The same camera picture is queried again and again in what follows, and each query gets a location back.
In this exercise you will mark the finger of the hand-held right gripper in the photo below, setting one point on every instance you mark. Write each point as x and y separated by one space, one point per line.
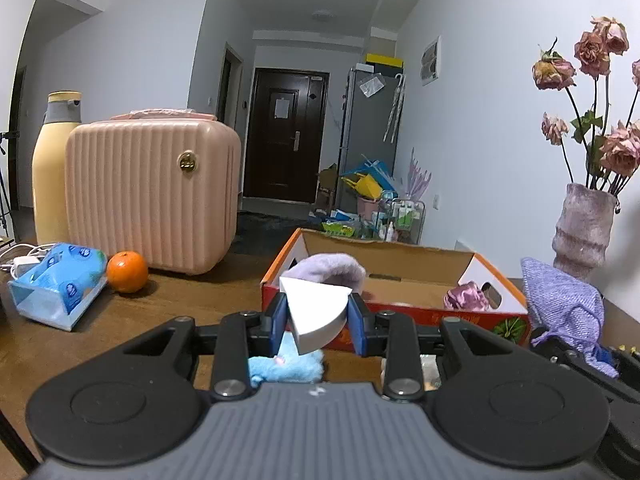
575 360

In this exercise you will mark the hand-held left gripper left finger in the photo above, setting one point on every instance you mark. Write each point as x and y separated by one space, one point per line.
280 325

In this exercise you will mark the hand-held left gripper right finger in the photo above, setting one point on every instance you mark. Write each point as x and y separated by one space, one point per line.
356 325

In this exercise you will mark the white foam wedge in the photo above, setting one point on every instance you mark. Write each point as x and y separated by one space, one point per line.
317 315

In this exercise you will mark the blue plush toy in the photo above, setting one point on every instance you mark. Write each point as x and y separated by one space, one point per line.
285 367

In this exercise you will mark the purple knitted cloth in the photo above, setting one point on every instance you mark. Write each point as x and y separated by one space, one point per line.
565 300

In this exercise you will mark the lavender fuzzy hat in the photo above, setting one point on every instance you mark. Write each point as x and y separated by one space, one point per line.
325 270

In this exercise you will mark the orange cardboard box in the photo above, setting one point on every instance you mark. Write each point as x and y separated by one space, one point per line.
400 270

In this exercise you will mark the purple satin cloth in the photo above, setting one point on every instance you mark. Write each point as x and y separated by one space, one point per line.
467 297

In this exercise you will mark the green snack packet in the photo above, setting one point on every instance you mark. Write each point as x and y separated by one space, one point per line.
339 230

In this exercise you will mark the pink bin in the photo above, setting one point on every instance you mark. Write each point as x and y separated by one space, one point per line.
367 207

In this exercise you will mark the pink ceramic vase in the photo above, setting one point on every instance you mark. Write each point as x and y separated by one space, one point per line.
582 230

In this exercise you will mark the brown cardboard box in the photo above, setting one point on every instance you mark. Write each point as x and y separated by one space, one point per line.
325 190

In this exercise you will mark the blue and yellow bags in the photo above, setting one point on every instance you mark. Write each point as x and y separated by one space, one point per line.
367 182

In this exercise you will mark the orange fruit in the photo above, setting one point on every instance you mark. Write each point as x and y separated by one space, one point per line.
127 272

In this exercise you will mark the dark front door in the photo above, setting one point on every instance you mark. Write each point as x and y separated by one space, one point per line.
285 160

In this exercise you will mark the pink ribbed suitcase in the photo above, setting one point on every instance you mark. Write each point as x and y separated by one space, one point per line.
150 195

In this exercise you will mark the grey refrigerator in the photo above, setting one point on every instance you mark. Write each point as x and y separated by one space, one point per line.
365 130

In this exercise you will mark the white paper notice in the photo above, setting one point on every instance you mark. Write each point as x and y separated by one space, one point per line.
282 109

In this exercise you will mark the bouquet of dried roses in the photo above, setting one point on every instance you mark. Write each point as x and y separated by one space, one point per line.
620 147

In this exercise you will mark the folded clear umbrella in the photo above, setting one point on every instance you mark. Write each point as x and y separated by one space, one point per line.
395 110

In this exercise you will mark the blue tissue pack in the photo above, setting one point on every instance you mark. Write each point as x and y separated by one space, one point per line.
55 285

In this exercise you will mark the clear plastic pouch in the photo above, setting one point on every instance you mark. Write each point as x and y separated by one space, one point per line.
372 87

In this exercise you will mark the interior side door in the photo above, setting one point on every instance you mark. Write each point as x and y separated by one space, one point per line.
227 85

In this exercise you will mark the flat white box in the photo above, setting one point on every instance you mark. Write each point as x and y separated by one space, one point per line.
365 67

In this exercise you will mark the yellow box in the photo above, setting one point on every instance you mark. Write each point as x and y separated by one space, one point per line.
384 60

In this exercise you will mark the yellow water bottle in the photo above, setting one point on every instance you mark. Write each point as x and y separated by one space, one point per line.
50 180

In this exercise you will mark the black tripod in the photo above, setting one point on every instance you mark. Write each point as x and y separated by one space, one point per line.
4 185

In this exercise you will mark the purple wall sticker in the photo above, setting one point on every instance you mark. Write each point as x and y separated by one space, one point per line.
419 177

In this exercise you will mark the wall electrical panel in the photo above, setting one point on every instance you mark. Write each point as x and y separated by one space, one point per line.
431 61

